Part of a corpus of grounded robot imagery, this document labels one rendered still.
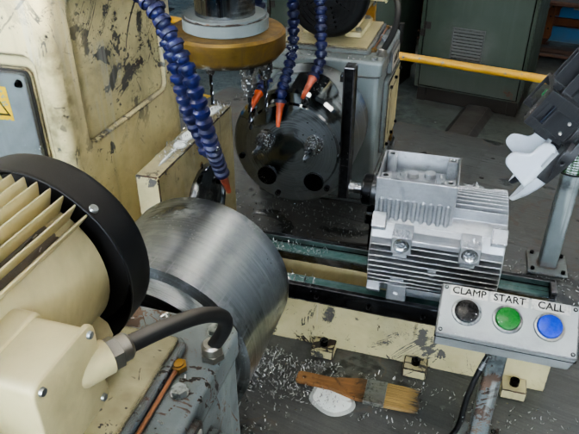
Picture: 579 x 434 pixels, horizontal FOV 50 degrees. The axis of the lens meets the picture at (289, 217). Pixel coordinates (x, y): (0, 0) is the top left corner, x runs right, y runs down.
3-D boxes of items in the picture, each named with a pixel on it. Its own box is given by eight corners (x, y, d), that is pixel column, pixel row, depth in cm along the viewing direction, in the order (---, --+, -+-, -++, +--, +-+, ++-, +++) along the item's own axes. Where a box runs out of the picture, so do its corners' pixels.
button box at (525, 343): (432, 344, 83) (434, 331, 79) (439, 294, 86) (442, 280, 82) (568, 371, 79) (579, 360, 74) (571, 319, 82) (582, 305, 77)
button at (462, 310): (452, 323, 80) (453, 319, 79) (455, 301, 81) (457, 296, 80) (476, 327, 79) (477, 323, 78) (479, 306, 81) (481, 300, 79)
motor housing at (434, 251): (362, 311, 102) (370, 212, 91) (379, 246, 117) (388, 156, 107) (488, 333, 97) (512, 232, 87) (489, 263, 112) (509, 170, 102)
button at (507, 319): (492, 331, 79) (494, 326, 77) (494, 308, 80) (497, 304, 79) (517, 335, 78) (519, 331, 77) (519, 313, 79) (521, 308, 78)
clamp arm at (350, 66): (333, 197, 118) (339, 66, 104) (337, 190, 120) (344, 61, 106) (351, 200, 117) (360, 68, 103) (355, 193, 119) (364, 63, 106)
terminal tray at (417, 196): (372, 219, 97) (376, 178, 93) (382, 186, 106) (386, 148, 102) (451, 230, 94) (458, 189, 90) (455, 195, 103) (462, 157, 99)
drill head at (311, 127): (221, 213, 128) (214, 97, 115) (281, 133, 162) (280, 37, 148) (339, 232, 122) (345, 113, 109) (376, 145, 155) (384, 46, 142)
